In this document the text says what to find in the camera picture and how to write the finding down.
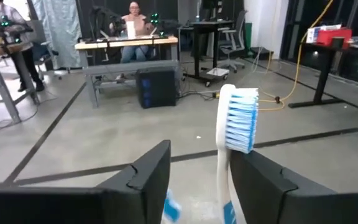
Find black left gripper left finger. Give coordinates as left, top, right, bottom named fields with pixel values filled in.
left=0, top=139, right=172, bottom=224

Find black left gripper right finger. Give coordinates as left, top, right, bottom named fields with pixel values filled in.
left=228, top=149, right=358, bottom=224

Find blue and white toothbrush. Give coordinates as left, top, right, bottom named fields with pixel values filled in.
left=214, top=83, right=260, bottom=224
left=161, top=189, right=182, bottom=224

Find black side table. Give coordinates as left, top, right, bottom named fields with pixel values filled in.
left=288, top=35, right=358, bottom=110

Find black computer tower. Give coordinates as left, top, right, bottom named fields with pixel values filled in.
left=134, top=66, right=178, bottom=110

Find black cup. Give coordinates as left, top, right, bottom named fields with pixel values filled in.
left=330, top=36, right=346, bottom=50

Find red box on desk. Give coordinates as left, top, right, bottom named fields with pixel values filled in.
left=305, top=23, right=343, bottom=44

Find wooden desk grey legs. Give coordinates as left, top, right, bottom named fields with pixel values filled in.
left=74, top=35, right=180, bottom=109
left=0, top=42, right=42, bottom=124

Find grey office chair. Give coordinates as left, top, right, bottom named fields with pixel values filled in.
left=216, top=8, right=249, bottom=74

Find grey curtain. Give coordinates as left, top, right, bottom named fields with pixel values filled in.
left=30, top=0, right=83, bottom=70

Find white paper bag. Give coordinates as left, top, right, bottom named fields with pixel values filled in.
left=125, top=20, right=137, bottom=40

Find black standing desk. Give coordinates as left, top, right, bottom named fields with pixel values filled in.
left=178, top=19, right=235, bottom=88

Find person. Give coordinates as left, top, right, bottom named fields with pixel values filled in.
left=108, top=1, right=157, bottom=65
left=0, top=0, right=45, bottom=93

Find yellow cable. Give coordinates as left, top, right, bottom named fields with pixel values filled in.
left=258, top=0, right=335, bottom=112

